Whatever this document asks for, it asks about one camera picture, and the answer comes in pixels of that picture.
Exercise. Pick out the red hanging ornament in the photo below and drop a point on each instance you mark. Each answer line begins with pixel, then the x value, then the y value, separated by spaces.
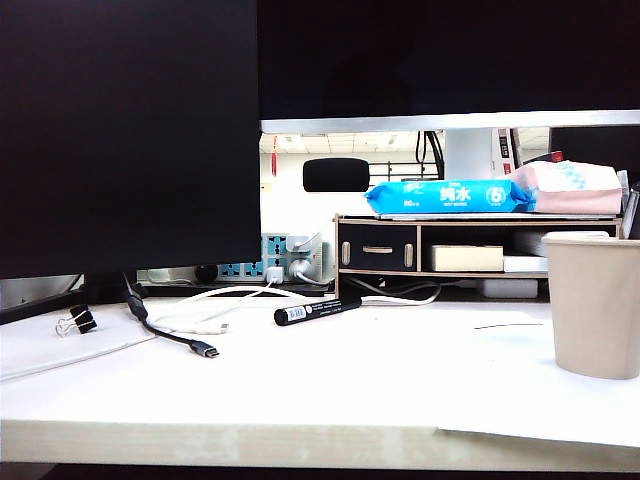
pixel 274 155

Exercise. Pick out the blue white power strip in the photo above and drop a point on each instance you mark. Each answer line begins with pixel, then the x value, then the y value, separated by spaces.
pixel 250 271

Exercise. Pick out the pink tissue pack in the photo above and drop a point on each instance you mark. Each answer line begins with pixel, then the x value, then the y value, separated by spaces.
pixel 550 200

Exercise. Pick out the black binder clip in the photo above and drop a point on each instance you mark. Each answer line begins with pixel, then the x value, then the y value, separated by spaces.
pixel 83 320

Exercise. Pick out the black monitor stand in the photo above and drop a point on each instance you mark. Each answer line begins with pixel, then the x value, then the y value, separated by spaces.
pixel 105 290

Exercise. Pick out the black chair headrest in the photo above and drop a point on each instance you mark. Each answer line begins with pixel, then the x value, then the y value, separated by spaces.
pixel 336 175

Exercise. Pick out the white long box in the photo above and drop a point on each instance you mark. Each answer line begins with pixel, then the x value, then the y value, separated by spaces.
pixel 505 289

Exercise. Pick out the beige paper cup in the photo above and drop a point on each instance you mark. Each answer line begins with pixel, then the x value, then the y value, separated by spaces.
pixel 595 310

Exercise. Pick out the white angled power plug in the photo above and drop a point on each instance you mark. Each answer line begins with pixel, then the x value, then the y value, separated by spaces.
pixel 305 243

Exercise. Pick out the dark background screen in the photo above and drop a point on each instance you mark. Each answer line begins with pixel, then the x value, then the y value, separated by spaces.
pixel 600 145

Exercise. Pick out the white round power plug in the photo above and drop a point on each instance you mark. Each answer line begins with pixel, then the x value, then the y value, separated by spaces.
pixel 299 270

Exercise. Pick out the cream rectangular box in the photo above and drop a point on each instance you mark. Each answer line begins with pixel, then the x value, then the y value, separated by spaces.
pixel 465 258

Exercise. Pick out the white poster red print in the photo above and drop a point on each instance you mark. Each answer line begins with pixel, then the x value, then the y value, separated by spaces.
pixel 504 150

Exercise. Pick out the blue wet wipes pack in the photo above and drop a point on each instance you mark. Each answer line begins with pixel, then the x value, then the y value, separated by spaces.
pixel 450 196

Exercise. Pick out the right black monitor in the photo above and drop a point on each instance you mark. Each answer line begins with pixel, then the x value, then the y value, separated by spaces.
pixel 450 50

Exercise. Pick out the white paper sheets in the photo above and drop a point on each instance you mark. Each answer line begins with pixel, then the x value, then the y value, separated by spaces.
pixel 500 380

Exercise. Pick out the wooden desk organizer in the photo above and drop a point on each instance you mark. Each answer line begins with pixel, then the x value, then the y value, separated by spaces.
pixel 450 221

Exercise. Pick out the black marker pen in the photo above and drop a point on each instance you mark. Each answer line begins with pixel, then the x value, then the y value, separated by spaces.
pixel 300 314

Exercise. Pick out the white cube usb charger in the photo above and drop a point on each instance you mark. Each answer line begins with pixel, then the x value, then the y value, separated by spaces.
pixel 274 274

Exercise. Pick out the black round plug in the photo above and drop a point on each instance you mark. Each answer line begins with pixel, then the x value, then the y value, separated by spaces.
pixel 206 272

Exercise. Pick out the large black monitor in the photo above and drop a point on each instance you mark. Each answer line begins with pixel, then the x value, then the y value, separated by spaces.
pixel 125 125

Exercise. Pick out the white flat box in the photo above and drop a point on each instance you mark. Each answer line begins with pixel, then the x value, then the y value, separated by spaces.
pixel 522 264

